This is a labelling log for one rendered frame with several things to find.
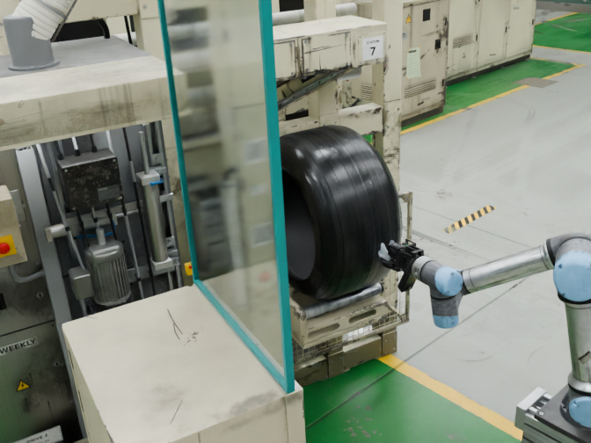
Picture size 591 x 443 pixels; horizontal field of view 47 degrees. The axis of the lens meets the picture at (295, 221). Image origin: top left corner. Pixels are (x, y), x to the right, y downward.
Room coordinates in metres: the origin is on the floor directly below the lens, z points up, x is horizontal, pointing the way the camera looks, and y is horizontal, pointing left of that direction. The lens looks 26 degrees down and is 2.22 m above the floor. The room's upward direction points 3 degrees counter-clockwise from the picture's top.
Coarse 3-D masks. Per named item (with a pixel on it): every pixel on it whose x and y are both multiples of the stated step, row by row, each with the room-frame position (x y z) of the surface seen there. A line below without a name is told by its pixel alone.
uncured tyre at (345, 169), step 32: (320, 128) 2.26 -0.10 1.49; (288, 160) 2.11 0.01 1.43; (320, 160) 2.05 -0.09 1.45; (352, 160) 2.07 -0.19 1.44; (288, 192) 2.46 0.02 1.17; (320, 192) 1.97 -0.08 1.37; (352, 192) 1.98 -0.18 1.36; (384, 192) 2.02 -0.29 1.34; (288, 224) 2.42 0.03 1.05; (320, 224) 1.94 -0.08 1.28; (352, 224) 1.93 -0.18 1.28; (384, 224) 1.98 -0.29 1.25; (288, 256) 2.32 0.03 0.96; (320, 256) 1.94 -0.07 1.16; (352, 256) 1.92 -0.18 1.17; (320, 288) 1.97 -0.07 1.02; (352, 288) 1.99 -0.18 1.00
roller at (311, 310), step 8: (368, 288) 2.12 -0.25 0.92; (376, 288) 2.13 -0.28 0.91; (344, 296) 2.07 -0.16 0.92; (352, 296) 2.08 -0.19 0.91; (360, 296) 2.09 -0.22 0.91; (368, 296) 2.11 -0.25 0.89; (312, 304) 2.03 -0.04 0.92; (320, 304) 2.03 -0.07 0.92; (328, 304) 2.04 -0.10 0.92; (336, 304) 2.05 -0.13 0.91; (344, 304) 2.06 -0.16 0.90; (312, 312) 2.00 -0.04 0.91; (320, 312) 2.01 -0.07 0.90
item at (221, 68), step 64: (192, 0) 1.44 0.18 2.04; (256, 0) 1.17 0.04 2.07; (192, 64) 1.48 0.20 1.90; (256, 64) 1.19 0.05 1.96; (192, 128) 1.53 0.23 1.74; (256, 128) 1.21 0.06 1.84; (192, 192) 1.58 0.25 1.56; (256, 192) 1.23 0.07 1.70; (192, 256) 1.62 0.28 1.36; (256, 256) 1.25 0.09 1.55; (256, 320) 1.28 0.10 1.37
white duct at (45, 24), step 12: (24, 0) 2.04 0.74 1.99; (36, 0) 2.02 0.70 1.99; (48, 0) 2.03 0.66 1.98; (60, 0) 2.05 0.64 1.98; (72, 0) 2.10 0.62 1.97; (24, 12) 2.02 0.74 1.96; (36, 12) 2.02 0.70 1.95; (48, 12) 2.03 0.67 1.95; (60, 12) 2.05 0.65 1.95; (36, 24) 2.01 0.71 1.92; (48, 24) 2.03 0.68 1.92; (36, 36) 2.01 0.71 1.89; (48, 36) 2.04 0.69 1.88
